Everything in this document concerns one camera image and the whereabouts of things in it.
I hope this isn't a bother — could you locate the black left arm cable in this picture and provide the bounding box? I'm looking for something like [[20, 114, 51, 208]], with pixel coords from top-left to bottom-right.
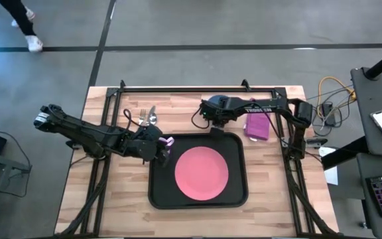
[[122, 108, 139, 131]]

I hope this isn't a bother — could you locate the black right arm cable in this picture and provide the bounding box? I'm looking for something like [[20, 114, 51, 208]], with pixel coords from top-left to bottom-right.
[[190, 106, 212, 130]]

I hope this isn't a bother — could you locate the pink round plate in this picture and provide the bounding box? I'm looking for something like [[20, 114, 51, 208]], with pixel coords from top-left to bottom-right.
[[174, 145, 230, 202]]

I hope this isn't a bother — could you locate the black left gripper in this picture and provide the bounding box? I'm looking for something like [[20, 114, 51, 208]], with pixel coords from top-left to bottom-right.
[[124, 123, 172, 168]]

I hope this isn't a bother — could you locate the grey metal side table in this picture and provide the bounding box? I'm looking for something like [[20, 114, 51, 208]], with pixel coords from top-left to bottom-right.
[[0, 148, 33, 239]]

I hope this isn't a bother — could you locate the magenta napkin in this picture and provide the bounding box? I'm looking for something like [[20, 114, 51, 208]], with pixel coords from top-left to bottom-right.
[[243, 98, 272, 141]]

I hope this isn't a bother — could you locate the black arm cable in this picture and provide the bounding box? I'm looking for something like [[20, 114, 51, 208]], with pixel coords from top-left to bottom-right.
[[190, 106, 212, 130], [122, 108, 139, 131]]

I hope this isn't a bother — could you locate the pink mug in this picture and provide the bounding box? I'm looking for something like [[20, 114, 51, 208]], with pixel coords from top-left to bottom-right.
[[157, 136, 176, 155]]

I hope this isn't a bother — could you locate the black plastic tray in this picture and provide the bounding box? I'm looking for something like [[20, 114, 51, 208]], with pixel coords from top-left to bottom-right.
[[147, 131, 249, 210]]

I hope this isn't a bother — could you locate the black power adapter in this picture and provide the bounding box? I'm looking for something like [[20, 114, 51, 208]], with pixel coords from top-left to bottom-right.
[[321, 102, 337, 127]]

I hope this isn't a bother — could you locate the black floor cable bundle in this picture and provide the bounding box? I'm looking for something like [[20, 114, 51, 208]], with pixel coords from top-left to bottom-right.
[[306, 85, 356, 134]]

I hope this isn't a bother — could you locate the yellow cable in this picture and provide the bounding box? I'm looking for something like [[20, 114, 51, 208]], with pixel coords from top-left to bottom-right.
[[316, 76, 358, 121]]

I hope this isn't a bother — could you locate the black side desk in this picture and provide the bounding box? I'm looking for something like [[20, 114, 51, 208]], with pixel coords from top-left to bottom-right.
[[350, 67, 382, 157]]

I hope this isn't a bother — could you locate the black metal table frame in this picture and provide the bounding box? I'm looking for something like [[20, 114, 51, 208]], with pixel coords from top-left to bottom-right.
[[56, 78, 336, 238]]

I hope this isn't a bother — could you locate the black keyboard desk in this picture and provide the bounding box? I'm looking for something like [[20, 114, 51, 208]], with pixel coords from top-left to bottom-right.
[[355, 152, 382, 239]]

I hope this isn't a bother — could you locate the white paper sheet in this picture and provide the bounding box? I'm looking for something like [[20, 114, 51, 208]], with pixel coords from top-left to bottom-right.
[[318, 145, 340, 187]]

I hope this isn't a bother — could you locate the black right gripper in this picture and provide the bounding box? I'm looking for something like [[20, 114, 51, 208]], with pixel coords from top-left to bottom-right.
[[199, 98, 242, 137]]

